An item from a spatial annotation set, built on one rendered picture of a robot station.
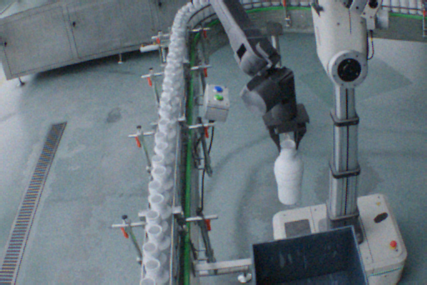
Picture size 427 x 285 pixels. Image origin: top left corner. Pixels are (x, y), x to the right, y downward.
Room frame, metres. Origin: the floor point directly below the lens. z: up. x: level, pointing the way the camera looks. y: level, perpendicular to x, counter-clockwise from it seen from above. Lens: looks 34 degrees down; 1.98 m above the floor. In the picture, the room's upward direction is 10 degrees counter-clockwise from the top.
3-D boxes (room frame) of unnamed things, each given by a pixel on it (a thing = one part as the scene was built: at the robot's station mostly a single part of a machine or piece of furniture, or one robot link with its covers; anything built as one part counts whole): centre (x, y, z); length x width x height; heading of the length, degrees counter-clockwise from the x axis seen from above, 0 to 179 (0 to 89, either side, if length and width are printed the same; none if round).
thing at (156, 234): (0.88, 0.18, 1.08); 0.06 x 0.06 x 0.17
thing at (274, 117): (0.93, -0.16, 1.41); 0.10 x 0.07 x 0.07; 89
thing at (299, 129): (0.93, -0.17, 1.34); 0.07 x 0.07 x 0.09; 89
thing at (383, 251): (1.57, -0.52, 0.24); 0.68 x 0.53 x 0.41; 85
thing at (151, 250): (0.82, 0.19, 1.08); 0.06 x 0.06 x 0.17
